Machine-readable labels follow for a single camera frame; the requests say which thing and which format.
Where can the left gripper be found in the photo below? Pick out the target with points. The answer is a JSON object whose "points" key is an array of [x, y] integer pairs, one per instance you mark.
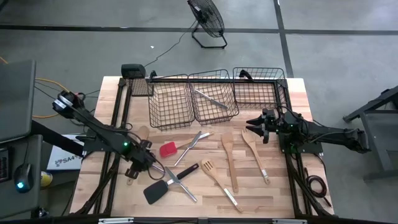
{"points": [[141, 158]]}

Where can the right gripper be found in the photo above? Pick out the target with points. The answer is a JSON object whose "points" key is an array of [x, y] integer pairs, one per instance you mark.
{"points": [[270, 124]]}

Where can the wooden spork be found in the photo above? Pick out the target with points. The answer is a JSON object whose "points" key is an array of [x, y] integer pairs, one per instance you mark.
{"points": [[248, 138]]}

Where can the wooden spoon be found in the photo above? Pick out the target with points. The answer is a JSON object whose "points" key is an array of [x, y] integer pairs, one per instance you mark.
{"points": [[143, 132]]}

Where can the black nylon turner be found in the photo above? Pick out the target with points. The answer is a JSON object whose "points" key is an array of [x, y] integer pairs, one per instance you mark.
{"points": [[155, 193]]}

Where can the wooden slotted spatula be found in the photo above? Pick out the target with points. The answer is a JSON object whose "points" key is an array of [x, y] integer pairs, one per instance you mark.
{"points": [[209, 166]]}

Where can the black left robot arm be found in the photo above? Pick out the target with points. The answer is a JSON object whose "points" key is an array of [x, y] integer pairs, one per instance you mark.
{"points": [[93, 126]]}

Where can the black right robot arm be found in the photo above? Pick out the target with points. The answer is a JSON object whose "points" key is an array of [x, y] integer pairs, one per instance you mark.
{"points": [[329, 135]]}

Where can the wooden flat spatula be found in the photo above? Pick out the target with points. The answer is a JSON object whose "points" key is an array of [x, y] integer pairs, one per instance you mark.
{"points": [[228, 141]]}

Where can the black perforated metal plate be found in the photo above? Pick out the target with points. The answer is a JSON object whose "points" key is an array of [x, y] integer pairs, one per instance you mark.
{"points": [[141, 87]]}

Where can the white cardboard box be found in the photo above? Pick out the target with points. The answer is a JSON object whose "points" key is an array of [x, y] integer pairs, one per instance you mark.
{"points": [[62, 155]]}

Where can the black box device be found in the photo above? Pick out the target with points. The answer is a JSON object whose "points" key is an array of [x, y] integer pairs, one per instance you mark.
{"points": [[133, 71]]}

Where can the black diagonal support bar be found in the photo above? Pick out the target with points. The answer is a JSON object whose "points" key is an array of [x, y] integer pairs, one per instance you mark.
{"points": [[56, 137]]}

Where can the yellow round object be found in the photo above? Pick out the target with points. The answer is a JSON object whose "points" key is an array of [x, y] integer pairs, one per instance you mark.
{"points": [[46, 180]]}

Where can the black computer mouse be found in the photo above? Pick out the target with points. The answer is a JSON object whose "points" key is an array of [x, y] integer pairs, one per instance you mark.
{"points": [[25, 174]]}

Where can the black floor fan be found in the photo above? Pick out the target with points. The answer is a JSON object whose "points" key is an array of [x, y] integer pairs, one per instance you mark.
{"points": [[208, 17]]}

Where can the grey metal side table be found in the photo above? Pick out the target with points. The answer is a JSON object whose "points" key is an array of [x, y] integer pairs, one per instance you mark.
{"points": [[377, 137]]}

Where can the dark grey side desk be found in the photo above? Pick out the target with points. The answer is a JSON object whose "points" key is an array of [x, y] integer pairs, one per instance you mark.
{"points": [[28, 202]]}

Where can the black keyboard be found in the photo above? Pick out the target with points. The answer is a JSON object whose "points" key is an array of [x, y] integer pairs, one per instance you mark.
{"points": [[3, 165]]}

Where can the grey flat monitor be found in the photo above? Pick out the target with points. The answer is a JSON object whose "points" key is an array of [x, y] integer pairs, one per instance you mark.
{"points": [[15, 99]]}

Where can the black frame clamp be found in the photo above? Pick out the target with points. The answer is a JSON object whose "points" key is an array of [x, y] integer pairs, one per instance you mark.
{"points": [[245, 75], [153, 75]]}

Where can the black aluminium table frame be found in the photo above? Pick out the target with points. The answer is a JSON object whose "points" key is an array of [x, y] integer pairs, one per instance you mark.
{"points": [[117, 102]]}

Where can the silver aluminium bracket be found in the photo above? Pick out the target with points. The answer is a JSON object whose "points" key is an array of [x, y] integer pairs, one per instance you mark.
{"points": [[289, 221], [115, 220]]}

